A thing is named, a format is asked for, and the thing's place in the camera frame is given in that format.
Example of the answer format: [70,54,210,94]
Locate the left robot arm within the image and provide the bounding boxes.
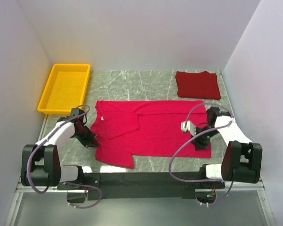
[21,105,99,194]

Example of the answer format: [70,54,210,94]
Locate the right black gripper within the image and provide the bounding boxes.
[190,125,220,152]

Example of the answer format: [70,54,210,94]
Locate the black base beam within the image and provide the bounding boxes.
[57,172,225,201]

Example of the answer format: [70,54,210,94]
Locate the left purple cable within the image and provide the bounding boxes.
[25,105,103,210]

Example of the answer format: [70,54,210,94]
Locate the folded dark red t-shirt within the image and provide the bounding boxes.
[175,71,221,100]

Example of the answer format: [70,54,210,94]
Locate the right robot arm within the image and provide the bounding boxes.
[183,107,263,188]

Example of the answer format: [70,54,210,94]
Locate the aluminium rail frame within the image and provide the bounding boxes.
[5,116,79,226]

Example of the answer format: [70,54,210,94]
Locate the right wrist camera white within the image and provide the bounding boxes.
[181,121,197,136]

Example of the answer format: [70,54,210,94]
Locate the bright red t-shirt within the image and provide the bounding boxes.
[91,100,207,169]

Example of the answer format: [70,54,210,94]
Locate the yellow plastic tray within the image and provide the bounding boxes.
[37,64,91,115]

